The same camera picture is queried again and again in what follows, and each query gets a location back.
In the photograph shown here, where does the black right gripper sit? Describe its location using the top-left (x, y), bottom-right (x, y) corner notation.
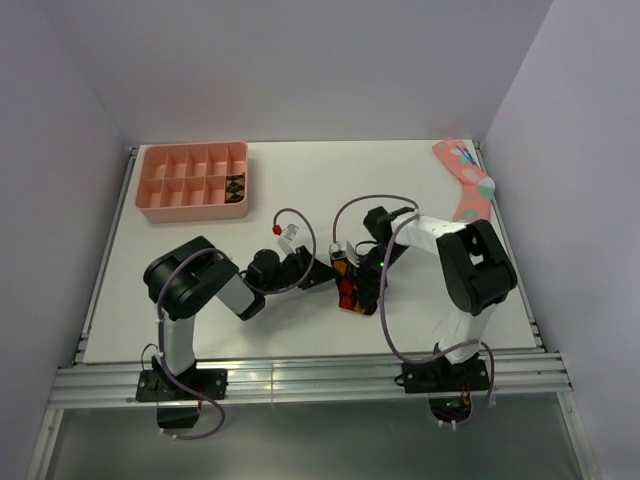
top-left (348, 244), bottom-right (409, 309)

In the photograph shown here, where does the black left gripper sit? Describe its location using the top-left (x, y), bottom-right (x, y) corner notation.
top-left (262, 246), bottom-right (340, 296)

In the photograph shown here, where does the red yellow argyle sock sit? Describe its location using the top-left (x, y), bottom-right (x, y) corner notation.
top-left (331, 258), bottom-right (379, 316)

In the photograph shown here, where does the brown tan argyle sock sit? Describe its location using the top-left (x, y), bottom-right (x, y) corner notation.
top-left (224, 173), bottom-right (246, 204)

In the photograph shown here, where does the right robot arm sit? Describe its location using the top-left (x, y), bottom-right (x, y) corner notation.
top-left (353, 207), bottom-right (517, 390)

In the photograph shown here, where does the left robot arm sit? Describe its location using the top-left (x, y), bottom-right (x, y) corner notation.
top-left (136, 236), bottom-right (337, 402)

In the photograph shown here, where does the pink patterned sock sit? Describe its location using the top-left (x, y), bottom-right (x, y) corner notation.
top-left (432, 139), bottom-right (496, 223)

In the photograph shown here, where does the pink divided organizer tray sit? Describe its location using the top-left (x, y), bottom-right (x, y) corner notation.
top-left (134, 141), bottom-right (250, 224)

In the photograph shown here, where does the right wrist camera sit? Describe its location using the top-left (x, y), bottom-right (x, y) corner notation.
top-left (329, 240), bottom-right (359, 267)

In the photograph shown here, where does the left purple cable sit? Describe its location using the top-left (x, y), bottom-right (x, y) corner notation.
top-left (155, 208), bottom-right (317, 441)

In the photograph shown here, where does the purple cable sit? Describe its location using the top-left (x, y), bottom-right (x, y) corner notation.
top-left (155, 208), bottom-right (317, 441)
top-left (330, 194), bottom-right (496, 430)

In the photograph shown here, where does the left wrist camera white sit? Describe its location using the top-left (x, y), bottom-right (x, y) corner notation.
top-left (272, 223), bottom-right (299, 256)

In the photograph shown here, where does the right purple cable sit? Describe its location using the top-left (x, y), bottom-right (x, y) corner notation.
top-left (330, 194), bottom-right (496, 430)

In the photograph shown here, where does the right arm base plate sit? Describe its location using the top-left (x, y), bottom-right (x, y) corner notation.
top-left (394, 355), bottom-right (490, 394)

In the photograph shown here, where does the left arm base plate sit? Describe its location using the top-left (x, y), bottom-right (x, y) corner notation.
top-left (135, 368), bottom-right (228, 403)

